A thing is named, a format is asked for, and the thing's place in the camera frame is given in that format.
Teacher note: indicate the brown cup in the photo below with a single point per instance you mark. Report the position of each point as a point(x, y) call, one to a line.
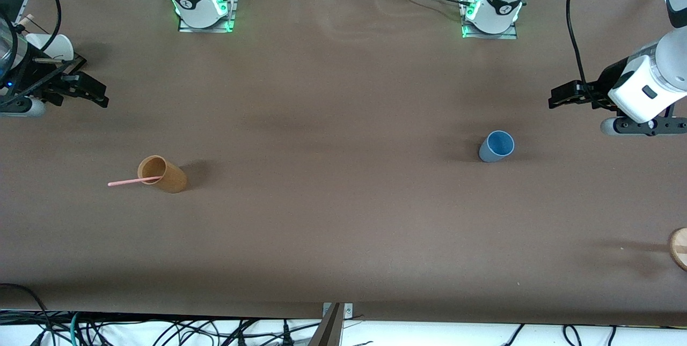
point(172, 179)

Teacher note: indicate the round wooden disc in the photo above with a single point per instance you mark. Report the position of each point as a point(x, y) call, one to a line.
point(680, 249)

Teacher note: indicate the pink chopstick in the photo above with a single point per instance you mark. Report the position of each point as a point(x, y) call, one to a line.
point(123, 182)

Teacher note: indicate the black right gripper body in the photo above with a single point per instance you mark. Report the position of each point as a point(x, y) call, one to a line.
point(38, 74)

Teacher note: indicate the dark stand post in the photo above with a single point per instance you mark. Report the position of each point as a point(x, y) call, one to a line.
point(330, 332)

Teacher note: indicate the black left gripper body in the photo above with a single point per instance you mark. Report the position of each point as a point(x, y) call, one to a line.
point(607, 80)

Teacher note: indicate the blue cup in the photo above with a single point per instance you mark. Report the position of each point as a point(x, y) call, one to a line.
point(491, 153)

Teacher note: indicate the metal table bracket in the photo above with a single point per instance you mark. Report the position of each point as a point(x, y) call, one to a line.
point(349, 311)

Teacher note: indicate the white cup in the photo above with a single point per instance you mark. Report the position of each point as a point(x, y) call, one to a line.
point(56, 45)

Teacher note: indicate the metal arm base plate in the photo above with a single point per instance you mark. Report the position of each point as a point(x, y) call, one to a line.
point(232, 13)
point(504, 36)

